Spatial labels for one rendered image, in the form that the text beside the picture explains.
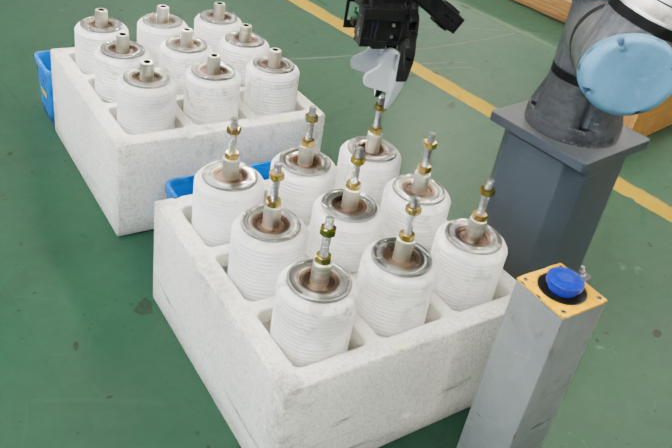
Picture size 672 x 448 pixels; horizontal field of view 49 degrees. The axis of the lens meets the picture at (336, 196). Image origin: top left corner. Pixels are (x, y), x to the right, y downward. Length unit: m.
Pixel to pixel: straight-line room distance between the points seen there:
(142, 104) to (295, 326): 0.54
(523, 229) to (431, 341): 0.39
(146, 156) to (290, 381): 0.54
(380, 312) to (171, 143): 0.51
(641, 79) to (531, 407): 0.43
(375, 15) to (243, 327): 0.43
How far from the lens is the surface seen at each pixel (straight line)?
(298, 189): 1.03
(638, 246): 1.60
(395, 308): 0.90
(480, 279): 0.97
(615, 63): 1.00
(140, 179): 1.26
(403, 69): 1.03
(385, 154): 1.12
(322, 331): 0.84
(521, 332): 0.85
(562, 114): 1.18
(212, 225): 1.01
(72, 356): 1.11
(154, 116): 1.25
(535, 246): 1.25
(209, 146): 1.28
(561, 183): 1.19
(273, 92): 1.33
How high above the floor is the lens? 0.79
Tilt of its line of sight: 32 degrees down
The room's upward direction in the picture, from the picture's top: 10 degrees clockwise
